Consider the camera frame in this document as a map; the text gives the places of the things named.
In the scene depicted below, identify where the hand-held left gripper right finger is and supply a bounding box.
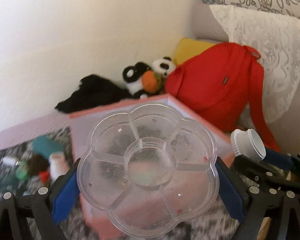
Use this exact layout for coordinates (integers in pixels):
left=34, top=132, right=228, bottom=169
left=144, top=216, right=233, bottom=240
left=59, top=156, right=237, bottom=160
left=214, top=156, right=300, bottom=240

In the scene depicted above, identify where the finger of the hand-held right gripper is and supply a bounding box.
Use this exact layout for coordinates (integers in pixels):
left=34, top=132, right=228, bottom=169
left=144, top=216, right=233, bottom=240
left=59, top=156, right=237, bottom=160
left=264, top=147, right=300, bottom=174
left=233, top=154, right=300, bottom=197

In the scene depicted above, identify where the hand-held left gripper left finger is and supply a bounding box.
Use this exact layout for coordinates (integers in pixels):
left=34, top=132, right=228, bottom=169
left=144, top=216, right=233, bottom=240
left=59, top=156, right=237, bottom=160
left=0, top=157, right=82, bottom=240

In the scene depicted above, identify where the white wide threaded cap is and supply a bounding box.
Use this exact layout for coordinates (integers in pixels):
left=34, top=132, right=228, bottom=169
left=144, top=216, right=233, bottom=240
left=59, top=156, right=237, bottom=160
left=230, top=129, right=266, bottom=161

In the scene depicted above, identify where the pink cardboard box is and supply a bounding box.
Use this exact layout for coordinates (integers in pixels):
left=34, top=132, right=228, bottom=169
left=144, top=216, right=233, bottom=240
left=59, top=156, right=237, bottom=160
left=68, top=94, right=237, bottom=239

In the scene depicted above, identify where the clear flower-shaped compartment box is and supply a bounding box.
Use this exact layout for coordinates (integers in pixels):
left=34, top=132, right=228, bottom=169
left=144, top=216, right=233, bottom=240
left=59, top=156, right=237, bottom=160
left=76, top=101, right=219, bottom=239

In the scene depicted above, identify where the brown fuzzy clump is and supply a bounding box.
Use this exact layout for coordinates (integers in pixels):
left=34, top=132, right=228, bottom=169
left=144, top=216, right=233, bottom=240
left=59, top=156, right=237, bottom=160
left=27, top=154, right=50, bottom=176

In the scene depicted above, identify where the green round toy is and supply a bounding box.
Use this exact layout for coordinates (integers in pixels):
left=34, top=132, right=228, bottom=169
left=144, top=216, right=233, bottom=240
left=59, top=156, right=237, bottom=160
left=16, top=163, right=28, bottom=181

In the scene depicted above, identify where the teal case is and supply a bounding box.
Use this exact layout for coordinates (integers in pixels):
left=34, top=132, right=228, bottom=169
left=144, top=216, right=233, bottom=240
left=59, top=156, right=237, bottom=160
left=31, top=135, right=66, bottom=157

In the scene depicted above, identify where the small clear plastic bottle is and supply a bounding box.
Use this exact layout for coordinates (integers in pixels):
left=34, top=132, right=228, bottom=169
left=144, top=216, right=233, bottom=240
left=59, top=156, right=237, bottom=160
left=2, top=156, right=18, bottom=167

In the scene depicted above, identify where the pink bed sheet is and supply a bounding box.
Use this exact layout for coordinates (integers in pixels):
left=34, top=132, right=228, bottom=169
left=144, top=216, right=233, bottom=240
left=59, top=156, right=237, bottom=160
left=0, top=111, right=73, bottom=153

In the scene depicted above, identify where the red backpack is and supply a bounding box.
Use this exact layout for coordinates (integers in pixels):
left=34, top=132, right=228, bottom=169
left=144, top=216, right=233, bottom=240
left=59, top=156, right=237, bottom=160
left=164, top=42, right=282, bottom=153

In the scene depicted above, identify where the white lace pillow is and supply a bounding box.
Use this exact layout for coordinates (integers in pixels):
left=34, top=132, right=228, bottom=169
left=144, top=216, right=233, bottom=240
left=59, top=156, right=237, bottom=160
left=209, top=4, right=300, bottom=123

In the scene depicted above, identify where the black cloth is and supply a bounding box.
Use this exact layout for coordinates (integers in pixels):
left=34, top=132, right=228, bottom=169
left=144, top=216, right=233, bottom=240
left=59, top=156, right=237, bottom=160
left=54, top=74, right=132, bottom=114

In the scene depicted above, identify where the yellow pillow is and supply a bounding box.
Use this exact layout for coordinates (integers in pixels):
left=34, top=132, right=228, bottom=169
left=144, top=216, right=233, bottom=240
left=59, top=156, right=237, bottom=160
left=172, top=37, right=217, bottom=66

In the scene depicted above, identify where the panda plush toy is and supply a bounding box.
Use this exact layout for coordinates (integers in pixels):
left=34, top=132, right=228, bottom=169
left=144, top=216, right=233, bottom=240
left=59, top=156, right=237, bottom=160
left=122, top=62, right=163, bottom=99

